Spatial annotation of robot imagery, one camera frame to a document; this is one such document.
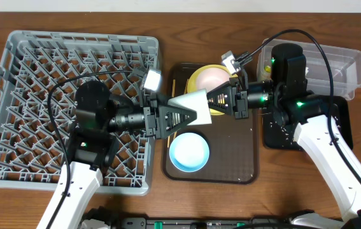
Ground white plastic cup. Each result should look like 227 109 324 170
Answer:
168 88 212 126

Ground light blue bowl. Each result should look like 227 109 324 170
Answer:
169 132 210 173

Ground green snack wrapper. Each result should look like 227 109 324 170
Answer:
264 66 271 73

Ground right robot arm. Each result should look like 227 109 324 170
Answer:
207 43 361 228

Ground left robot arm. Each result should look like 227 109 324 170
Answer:
38 81 197 228

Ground grey dishwasher rack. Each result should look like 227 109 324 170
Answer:
0 31 161 191

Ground pink bowl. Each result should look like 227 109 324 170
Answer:
195 67 231 92

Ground yellow plate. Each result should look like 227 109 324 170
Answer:
187 64 238 116

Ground brown serving tray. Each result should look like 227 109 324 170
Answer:
162 62 260 185

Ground left wooden chopstick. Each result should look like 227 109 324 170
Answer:
167 80 177 149

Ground wooden chopstick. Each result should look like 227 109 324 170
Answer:
173 79 189 140
167 80 177 149

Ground right wooden chopstick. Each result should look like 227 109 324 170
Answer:
173 79 189 140

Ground black plastic tray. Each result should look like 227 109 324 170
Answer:
262 96 353 151

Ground clear plastic bin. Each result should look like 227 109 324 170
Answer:
257 39 361 101

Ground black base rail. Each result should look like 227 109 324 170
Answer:
81 216 353 229

